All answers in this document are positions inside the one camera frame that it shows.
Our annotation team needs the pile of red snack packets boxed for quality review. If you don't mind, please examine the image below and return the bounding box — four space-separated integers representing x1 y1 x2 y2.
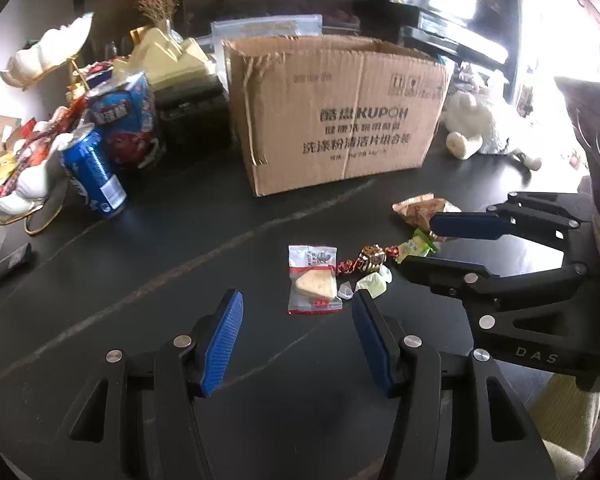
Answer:
0 60 116 196

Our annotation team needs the white plush sheep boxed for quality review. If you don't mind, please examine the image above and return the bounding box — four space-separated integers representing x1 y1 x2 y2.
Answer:
442 89 543 171

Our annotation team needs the brown cardboard box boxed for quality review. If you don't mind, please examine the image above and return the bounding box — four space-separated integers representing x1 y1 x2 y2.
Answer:
221 34 453 197

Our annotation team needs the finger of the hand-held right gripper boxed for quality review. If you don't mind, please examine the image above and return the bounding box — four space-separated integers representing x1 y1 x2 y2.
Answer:
430 191 594 262
395 256 589 312

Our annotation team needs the blue soda can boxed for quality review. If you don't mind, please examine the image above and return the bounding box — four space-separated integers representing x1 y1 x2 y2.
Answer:
60 122 128 218

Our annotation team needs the pale green candy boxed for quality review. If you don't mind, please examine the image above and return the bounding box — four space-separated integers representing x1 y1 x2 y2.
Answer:
337 266 393 301

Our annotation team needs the brown crinkled snack packet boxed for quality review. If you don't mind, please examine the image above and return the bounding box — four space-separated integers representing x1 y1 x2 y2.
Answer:
392 192 462 231

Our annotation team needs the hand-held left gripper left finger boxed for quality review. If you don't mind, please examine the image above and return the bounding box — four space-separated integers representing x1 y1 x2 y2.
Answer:
55 288 244 480

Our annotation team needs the black piano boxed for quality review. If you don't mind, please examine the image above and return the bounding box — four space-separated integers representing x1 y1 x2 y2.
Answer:
367 0 521 66

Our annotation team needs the clear cheese wedge packet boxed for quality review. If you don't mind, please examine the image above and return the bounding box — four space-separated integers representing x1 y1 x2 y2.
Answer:
286 244 343 316

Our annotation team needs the cream mountain shaped ornament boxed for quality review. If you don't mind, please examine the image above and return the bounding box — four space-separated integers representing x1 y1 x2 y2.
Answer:
122 27 216 91

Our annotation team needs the dark box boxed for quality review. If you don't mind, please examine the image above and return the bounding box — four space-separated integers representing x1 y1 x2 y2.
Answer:
152 80 231 153

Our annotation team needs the small green candy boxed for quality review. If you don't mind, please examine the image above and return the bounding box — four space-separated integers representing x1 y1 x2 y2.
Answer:
392 228 438 265

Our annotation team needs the dried flower bouquet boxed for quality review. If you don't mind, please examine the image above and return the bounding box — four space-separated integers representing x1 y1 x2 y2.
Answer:
137 0 178 31

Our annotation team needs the white tiered petal bowl stand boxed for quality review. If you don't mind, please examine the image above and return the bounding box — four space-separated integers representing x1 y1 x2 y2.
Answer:
0 12 93 237

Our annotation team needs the red gold candy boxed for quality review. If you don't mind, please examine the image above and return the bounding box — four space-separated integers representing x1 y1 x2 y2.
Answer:
336 245 398 276

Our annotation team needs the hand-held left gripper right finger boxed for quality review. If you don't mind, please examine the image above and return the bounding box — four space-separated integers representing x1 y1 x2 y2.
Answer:
351 290 556 480

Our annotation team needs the black remote control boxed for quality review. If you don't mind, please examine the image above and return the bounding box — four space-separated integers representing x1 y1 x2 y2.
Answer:
0 243 33 285

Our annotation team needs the blue snack bag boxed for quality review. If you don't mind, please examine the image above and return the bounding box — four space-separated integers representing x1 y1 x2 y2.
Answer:
87 71 167 171

